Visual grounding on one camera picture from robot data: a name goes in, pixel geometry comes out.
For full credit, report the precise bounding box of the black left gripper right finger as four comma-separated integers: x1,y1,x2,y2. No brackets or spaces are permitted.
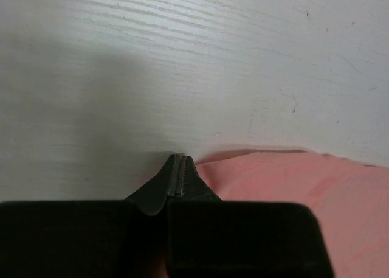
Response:
166,156,334,277

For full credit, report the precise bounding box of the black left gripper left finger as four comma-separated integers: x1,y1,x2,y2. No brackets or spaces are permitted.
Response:
1,154,181,277

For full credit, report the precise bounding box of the salmon pink t-shirt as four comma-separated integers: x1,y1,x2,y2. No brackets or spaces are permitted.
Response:
196,150,388,277

